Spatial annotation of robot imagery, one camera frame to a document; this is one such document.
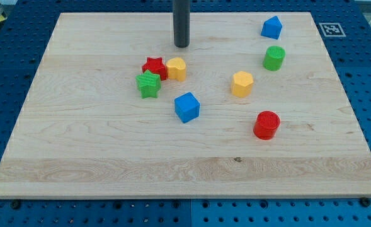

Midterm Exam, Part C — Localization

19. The blue cube block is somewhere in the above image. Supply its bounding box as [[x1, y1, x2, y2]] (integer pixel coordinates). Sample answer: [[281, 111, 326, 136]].
[[174, 92, 200, 123]]

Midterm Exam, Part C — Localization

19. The green star block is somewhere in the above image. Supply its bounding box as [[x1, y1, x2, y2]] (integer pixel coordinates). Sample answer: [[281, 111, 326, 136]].
[[135, 69, 161, 98]]

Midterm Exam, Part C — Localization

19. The yellow heart block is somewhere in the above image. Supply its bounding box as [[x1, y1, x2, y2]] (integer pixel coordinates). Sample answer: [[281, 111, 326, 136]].
[[166, 57, 186, 81]]

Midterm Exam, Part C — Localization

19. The red star block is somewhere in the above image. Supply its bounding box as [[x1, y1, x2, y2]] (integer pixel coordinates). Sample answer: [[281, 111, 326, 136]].
[[142, 57, 168, 81]]

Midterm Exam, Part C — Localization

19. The yellow hexagon block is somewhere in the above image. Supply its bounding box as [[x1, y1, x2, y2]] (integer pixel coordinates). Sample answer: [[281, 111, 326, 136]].
[[231, 71, 254, 98]]

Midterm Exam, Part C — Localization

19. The light wooden board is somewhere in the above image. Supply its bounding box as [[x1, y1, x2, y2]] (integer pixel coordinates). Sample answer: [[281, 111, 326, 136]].
[[0, 12, 371, 199]]

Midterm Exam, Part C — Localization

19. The red cylinder block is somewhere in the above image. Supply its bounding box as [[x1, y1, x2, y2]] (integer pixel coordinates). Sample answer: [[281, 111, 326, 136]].
[[253, 110, 281, 140]]

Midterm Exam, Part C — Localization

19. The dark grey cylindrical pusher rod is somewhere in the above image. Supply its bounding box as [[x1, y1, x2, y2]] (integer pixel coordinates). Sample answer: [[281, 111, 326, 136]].
[[173, 0, 190, 48]]

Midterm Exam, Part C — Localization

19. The green cylinder block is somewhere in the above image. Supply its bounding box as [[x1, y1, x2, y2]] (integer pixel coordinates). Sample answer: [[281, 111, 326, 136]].
[[263, 45, 286, 71]]

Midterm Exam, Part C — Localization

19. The black white fiducial marker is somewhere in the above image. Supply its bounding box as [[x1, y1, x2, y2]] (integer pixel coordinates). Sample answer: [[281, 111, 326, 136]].
[[319, 22, 346, 37]]

